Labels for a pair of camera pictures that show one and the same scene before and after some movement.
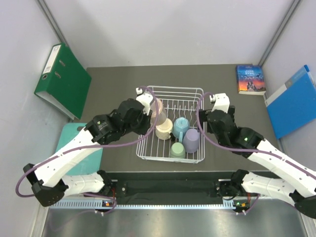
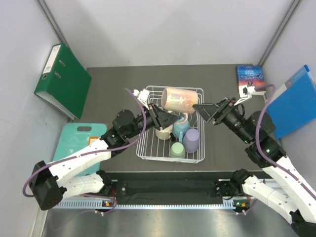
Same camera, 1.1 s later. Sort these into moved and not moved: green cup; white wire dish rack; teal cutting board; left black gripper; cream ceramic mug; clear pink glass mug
Moved: left black gripper; clear pink glass mug
Not moved: teal cutting board; green cup; white wire dish rack; cream ceramic mug
